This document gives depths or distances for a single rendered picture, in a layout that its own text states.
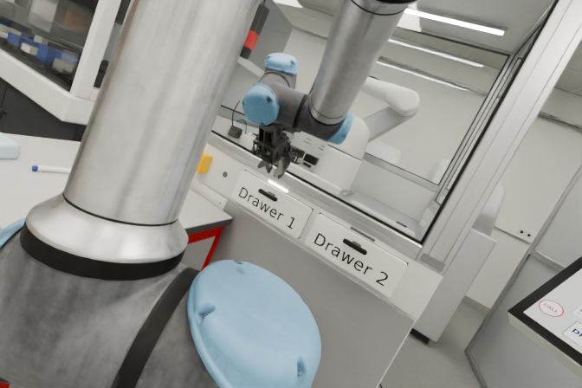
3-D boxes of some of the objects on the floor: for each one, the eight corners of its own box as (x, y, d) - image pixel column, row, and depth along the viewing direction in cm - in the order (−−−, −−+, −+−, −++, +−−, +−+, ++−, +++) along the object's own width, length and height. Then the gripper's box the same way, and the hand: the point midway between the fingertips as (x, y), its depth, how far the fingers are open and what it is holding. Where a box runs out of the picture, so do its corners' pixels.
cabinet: (300, 532, 88) (422, 324, 77) (109, 323, 126) (171, 163, 114) (355, 356, 176) (416, 247, 164) (233, 264, 214) (275, 170, 202)
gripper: (247, 116, 71) (246, 177, 85) (282, 132, 67) (275, 195, 81) (268, 105, 77) (264, 164, 91) (301, 119, 73) (292, 179, 87)
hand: (275, 171), depth 87 cm, fingers open, 3 cm apart
